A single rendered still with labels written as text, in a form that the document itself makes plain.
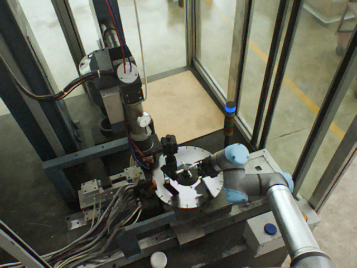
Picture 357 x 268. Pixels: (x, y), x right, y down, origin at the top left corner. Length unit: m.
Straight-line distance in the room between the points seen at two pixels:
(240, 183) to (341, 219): 1.59
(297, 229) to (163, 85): 1.48
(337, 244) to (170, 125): 1.39
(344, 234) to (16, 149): 2.20
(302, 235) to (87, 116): 1.51
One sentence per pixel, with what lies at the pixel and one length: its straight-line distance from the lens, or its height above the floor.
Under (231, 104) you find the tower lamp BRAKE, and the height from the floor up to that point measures 1.16.
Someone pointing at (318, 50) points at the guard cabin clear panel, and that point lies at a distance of 1.15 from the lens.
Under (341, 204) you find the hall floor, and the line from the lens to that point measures 2.61.
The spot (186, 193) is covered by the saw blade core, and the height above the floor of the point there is 0.95.
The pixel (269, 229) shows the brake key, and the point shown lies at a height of 0.91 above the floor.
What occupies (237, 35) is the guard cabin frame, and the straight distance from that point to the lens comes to 1.57.
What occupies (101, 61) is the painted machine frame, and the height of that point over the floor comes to 1.52.
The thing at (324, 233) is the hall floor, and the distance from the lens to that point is 2.45.
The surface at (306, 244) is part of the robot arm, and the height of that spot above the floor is 1.33.
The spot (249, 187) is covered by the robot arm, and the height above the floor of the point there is 1.23.
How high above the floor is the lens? 2.09
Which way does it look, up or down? 49 degrees down
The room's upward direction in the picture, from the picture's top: 6 degrees counter-clockwise
